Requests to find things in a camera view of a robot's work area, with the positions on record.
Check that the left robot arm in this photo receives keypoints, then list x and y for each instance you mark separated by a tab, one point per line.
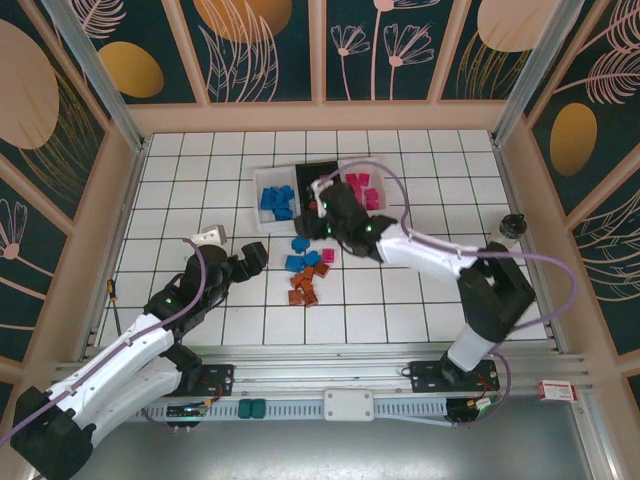
125	350

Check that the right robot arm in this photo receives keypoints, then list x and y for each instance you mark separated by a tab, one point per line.
425	250

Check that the white plastic bin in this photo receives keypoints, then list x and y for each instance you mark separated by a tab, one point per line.
367	168
262	175

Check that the black plastic bin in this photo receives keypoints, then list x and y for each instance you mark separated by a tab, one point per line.
306	176

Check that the aluminium base beam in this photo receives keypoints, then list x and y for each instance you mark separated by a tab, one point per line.
310	372

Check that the green block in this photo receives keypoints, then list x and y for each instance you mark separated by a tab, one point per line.
245	409
258	409

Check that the small circuit board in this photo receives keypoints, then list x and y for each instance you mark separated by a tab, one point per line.
470	407
187	411

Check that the clear bottle black cap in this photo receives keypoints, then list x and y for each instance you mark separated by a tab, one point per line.
506	232

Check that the dark panel with pink flowers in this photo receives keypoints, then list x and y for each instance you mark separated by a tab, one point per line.
380	60

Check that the white junction box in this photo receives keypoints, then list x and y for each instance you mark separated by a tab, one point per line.
348	405

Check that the dark panel with orange circle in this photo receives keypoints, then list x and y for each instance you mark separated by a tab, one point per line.
240	50

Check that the dark panel with single flower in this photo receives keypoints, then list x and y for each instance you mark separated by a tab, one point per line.
20	260

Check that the dark panel with yellow oval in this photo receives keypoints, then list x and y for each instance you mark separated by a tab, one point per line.
130	70
575	140

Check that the dark panel with peach oval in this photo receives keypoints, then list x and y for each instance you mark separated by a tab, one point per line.
490	50

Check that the dark panel with gold lines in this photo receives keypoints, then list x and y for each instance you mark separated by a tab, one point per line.
30	90

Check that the dark panel with pink leaves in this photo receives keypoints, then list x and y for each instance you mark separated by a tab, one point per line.
615	260

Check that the red white small box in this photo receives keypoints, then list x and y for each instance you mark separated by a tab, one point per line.
556	391

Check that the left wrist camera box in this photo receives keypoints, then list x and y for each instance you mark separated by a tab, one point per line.
211	235

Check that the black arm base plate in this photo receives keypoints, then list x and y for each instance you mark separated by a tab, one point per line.
425	380
220	380

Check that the aluminium frame post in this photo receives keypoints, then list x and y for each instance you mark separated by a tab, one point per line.
101	75
536	65

